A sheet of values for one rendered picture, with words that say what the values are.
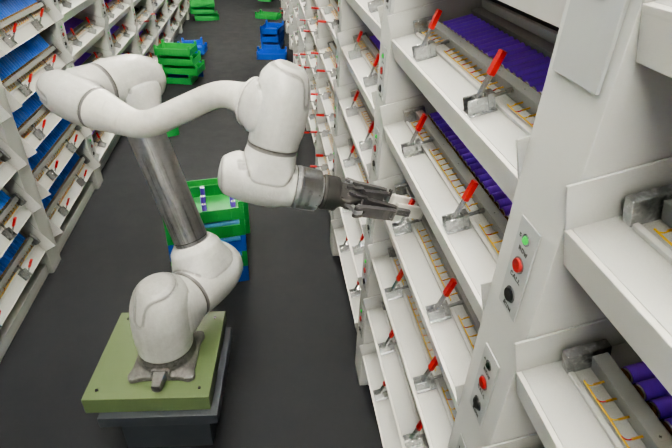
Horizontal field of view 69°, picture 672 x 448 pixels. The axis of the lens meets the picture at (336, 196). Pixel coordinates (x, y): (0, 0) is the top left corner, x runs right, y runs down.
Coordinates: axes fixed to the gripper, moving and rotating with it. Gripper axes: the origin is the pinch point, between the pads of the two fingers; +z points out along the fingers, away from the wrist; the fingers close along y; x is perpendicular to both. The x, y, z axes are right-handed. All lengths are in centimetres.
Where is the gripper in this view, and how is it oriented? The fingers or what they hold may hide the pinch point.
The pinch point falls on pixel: (406, 206)
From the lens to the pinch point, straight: 109.8
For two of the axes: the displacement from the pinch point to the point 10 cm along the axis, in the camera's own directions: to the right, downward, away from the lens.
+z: 9.5, 1.7, 2.6
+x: 2.8, -8.3, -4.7
